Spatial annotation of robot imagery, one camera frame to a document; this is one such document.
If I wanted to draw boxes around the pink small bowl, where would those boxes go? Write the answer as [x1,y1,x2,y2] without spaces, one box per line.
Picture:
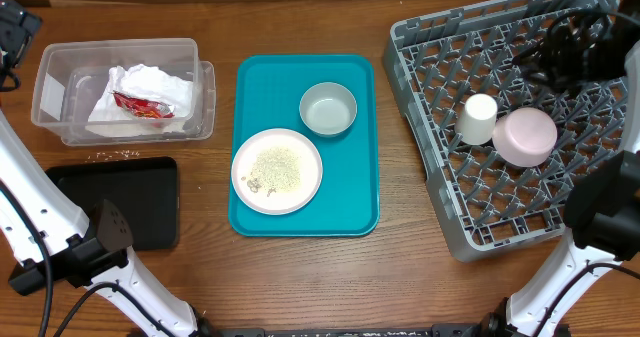
[492,107,557,168]

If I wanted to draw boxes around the white plastic cup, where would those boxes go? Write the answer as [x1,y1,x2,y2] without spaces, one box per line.
[454,94,498,145]

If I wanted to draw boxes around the red snack wrapper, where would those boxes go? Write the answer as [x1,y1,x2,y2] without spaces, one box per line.
[112,91,175,128]

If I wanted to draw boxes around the grey-green small bowl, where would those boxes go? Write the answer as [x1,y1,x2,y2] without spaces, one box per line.
[299,82,358,137]

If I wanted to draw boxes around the large white plate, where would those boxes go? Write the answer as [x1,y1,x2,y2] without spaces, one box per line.
[231,128,323,215]

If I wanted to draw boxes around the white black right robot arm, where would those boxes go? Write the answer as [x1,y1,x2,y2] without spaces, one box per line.
[465,0,639,336]

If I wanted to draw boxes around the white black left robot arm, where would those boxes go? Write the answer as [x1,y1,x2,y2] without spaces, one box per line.
[1,120,216,336]

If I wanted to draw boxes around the clear plastic waste bin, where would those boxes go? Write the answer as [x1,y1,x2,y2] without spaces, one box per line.
[31,38,216,146]

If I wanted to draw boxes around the grey dishwasher rack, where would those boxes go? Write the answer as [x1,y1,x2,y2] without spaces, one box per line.
[384,0,628,262]

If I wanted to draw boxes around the white crumpled paper towel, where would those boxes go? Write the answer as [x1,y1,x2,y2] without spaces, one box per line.
[86,64,193,138]

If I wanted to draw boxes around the scattered rice crumbs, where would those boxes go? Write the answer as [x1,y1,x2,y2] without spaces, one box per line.
[85,149,141,163]

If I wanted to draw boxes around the black rectangular tray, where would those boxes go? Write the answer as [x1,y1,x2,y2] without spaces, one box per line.
[46,157,180,251]

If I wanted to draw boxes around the teal serving tray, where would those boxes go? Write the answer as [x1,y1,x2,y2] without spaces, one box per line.
[228,54,380,237]

